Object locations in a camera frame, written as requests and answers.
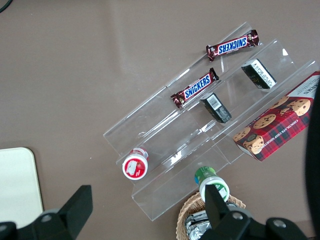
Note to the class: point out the light wicker basket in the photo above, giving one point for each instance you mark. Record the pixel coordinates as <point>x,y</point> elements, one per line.
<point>185,215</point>

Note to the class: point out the clear acrylic stepped stand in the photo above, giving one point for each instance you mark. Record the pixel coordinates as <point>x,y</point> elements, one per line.
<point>150,125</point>
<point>237,100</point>

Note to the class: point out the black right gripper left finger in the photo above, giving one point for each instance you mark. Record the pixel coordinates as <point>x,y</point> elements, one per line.
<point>72,212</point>

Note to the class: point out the small black box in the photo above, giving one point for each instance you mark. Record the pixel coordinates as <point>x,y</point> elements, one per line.
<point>258,73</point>
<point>216,107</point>

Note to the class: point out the red tartan cookie box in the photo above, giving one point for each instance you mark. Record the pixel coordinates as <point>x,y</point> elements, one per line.
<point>275,130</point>

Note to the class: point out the green lidded cup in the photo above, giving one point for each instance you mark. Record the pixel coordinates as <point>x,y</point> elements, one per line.
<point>210,177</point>

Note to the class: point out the silver foil pack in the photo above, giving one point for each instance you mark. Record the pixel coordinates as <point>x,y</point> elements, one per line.
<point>197,225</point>

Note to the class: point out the brown Snickers bar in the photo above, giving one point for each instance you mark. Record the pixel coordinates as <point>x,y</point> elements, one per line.
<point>232,45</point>
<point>196,87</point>

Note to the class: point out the beige plastic tray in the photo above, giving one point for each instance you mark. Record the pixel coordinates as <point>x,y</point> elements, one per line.
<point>17,187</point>

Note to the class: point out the red lidded cup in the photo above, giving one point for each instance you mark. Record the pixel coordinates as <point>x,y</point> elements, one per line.
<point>135,166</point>

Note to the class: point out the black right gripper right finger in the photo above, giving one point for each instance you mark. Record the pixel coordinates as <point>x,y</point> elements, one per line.
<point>225,220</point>

